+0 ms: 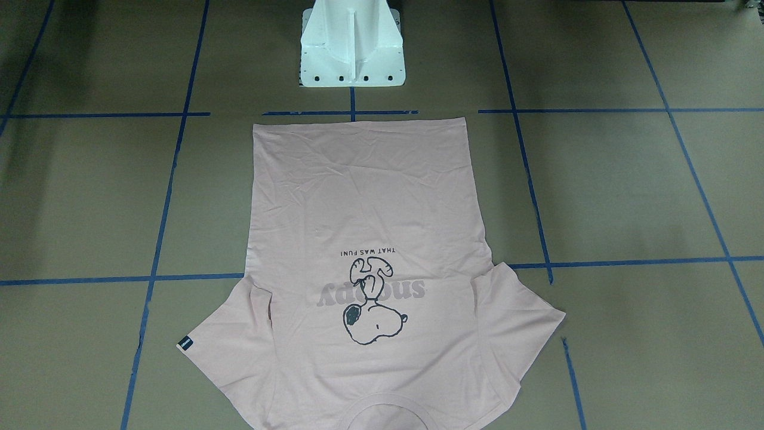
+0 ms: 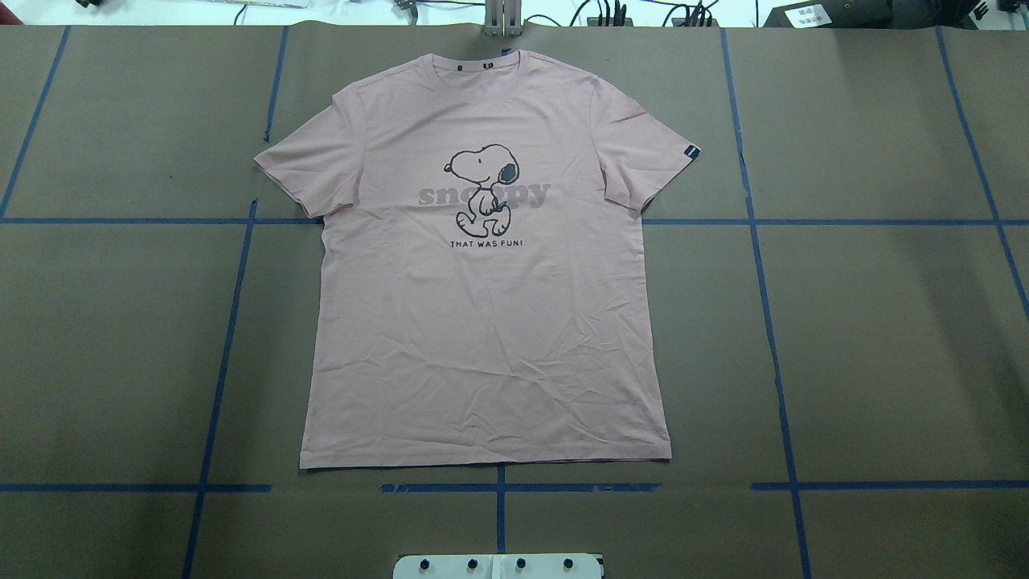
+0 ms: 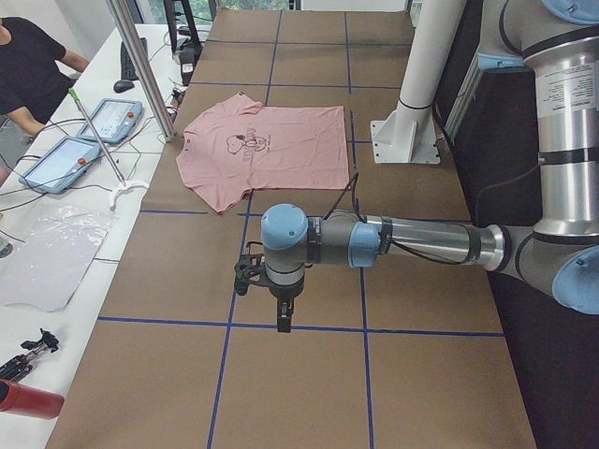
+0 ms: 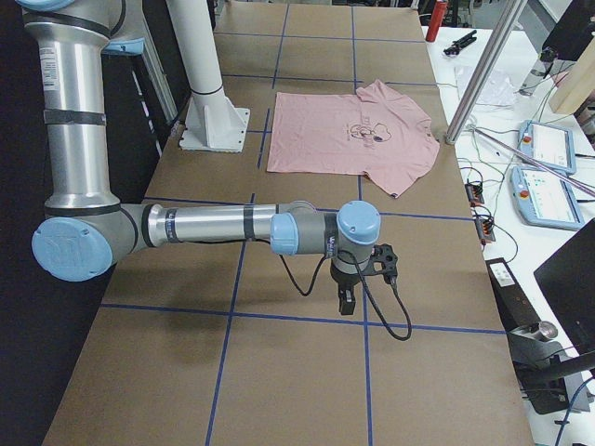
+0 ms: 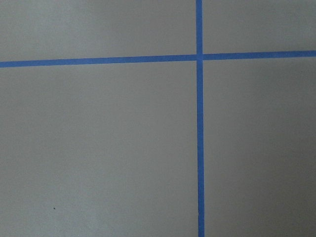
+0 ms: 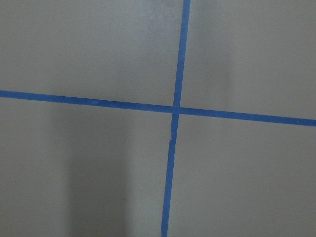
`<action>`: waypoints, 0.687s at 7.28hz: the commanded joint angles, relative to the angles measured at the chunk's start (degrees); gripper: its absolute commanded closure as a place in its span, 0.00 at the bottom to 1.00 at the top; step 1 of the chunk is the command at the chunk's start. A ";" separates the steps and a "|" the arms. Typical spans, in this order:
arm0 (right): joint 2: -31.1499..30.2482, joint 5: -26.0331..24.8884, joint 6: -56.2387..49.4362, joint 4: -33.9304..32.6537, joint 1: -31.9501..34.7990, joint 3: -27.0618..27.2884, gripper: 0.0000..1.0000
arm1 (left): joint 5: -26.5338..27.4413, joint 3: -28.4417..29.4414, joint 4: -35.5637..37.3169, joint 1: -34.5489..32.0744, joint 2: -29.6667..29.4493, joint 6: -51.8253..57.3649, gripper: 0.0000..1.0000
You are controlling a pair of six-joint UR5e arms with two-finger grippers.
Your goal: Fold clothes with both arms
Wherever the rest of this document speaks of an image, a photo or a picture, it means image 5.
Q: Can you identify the long blue tape line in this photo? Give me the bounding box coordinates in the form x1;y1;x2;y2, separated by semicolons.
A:
0;50;316;68

